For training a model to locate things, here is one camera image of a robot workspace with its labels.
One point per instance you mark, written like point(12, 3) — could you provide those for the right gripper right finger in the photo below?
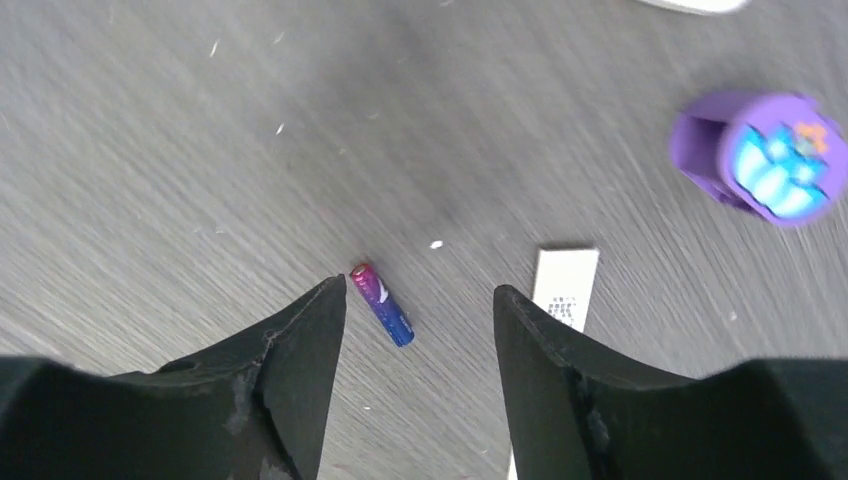
point(577, 409)

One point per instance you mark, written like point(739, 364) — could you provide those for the white remote control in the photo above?
point(700, 7)

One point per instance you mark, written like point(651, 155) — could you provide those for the purple paw eraser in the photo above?
point(772, 154)

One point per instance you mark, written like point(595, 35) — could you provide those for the remote battery cover strip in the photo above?
point(563, 283)

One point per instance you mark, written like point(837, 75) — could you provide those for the blue purple battery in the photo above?
point(382, 304)

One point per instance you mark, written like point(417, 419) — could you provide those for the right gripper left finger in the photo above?
point(252, 406)

